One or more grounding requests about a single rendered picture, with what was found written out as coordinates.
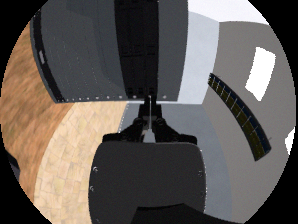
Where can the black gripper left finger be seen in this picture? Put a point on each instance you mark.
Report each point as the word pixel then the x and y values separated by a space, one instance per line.
pixel 136 131

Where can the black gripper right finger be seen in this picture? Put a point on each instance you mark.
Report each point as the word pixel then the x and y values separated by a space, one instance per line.
pixel 162 132

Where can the black metal rack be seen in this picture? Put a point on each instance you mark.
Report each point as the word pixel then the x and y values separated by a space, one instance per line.
pixel 77 52

